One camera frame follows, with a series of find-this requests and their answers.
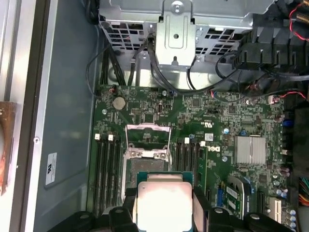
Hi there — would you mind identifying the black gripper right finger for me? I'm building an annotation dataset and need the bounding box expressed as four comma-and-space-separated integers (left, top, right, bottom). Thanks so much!
193, 186, 294, 232

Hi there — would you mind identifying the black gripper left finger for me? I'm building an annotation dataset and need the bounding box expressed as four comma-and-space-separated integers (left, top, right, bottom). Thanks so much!
45, 187, 140, 232

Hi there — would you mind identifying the silver green CPU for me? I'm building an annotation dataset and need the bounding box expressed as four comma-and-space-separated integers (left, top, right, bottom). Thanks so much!
136, 171, 194, 229

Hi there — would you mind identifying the metal socket cover frame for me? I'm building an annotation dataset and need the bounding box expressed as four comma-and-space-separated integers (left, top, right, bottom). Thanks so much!
125, 122, 173, 159

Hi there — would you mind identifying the black expansion slot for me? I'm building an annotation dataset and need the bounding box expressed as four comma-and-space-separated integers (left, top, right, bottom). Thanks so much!
255, 192, 266, 215

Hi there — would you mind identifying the black RAM slot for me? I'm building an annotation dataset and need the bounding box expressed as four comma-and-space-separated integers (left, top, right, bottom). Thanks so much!
95, 134, 102, 216
101, 139, 108, 216
183, 137, 190, 174
114, 139, 123, 213
190, 140, 197, 175
107, 134, 115, 215
177, 139, 183, 174

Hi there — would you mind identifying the white expansion slot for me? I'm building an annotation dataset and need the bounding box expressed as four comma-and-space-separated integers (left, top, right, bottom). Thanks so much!
269, 197, 283, 224

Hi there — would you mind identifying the CPU socket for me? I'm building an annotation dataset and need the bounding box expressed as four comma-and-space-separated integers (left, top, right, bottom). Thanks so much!
122, 149, 174, 196

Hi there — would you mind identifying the blue pin header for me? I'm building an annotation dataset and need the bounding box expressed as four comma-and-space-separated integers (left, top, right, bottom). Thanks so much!
218, 185, 225, 206

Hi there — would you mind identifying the black graphics card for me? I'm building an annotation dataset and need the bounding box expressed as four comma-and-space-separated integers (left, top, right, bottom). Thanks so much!
226, 175, 254, 220

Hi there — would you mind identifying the silver finned heatsink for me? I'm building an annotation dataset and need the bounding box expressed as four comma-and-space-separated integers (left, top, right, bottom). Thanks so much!
233, 135, 267, 165

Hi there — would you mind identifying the white case sticker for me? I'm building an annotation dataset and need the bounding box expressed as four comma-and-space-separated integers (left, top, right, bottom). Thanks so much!
44, 151, 58, 186

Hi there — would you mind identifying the green motherboard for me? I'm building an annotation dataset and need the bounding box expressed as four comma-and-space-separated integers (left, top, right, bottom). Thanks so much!
88, 84, 297, 232

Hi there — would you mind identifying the silver coin cell battery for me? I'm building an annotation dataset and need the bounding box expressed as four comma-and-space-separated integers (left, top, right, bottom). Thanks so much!
112, 97, 127, 111

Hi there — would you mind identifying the black silver PC case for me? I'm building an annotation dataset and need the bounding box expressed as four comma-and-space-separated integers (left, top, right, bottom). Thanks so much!
19, 0, 309, 232

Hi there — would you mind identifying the silver metal drive cage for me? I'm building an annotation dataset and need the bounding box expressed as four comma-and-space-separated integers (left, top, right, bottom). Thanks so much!
98, 0, 254, 73

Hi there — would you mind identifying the multicolour power wire bundle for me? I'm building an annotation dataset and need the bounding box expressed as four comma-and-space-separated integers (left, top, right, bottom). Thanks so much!
298, 176, 309, 207

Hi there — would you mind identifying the black wire bundle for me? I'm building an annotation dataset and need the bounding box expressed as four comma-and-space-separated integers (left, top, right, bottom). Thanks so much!
144, 36, 179, 94

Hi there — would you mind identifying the black plastic bracket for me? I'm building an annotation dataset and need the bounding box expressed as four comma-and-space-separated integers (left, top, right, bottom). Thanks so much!
235, 24, 309, 73

